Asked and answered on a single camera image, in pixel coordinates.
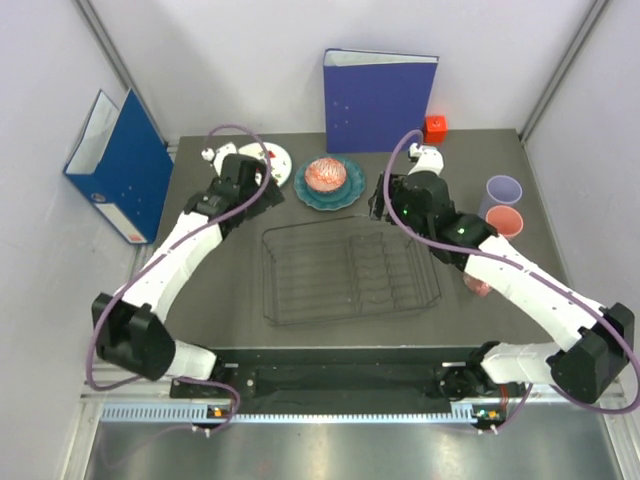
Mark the watermelon pattern plate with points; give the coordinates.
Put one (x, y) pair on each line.
(280, 160)

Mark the purple-blue binder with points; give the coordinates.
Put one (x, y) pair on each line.
(373, 98)

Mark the pink patterned mug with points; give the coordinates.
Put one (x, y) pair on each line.
(476, 286)

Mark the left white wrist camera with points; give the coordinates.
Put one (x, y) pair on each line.
(215, 157)

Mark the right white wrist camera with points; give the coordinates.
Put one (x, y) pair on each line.
(425, 158)

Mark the black wire dish rack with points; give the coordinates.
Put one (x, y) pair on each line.
(343, 269)

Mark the lavender plastic cup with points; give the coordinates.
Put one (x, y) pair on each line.
(500, 190)

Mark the blue zigzag patterned bowl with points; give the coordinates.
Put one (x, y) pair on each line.
(325, 175)

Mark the pink plastic cup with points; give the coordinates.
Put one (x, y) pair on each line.
(506, 220)

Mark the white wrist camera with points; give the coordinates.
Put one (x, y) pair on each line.
(425, 158)
(215, 157)

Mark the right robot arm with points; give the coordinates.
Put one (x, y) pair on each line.
(590, 344)

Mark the blue lever arch binder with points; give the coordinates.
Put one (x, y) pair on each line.
(121, 166)

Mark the teal plate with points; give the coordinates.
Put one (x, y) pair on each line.
(342, 198)

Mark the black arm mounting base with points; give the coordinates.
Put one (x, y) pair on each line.
(326, 378)

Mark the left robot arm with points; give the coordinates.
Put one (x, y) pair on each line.
(129, 326)

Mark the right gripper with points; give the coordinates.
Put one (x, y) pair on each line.
(377, 202)

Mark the small red box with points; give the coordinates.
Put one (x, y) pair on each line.
(435, 129)

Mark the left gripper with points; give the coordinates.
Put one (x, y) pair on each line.
(269, 198)

